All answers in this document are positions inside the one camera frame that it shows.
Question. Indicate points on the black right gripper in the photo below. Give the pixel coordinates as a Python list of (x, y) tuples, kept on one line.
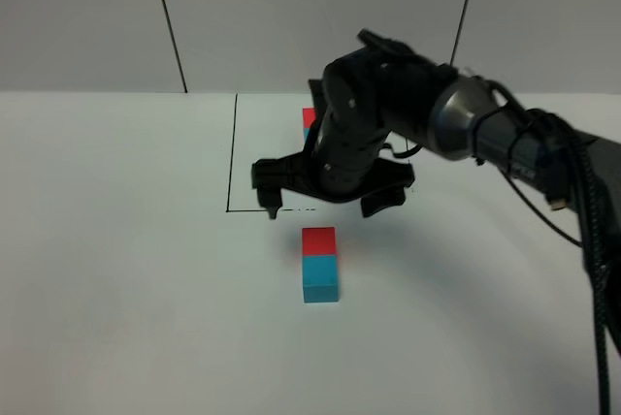
[(342, 166)]

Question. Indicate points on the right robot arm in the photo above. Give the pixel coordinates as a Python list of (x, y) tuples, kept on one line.
[(384, 87)]

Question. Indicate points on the red template block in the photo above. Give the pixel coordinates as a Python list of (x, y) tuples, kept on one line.
[(309, 117)]

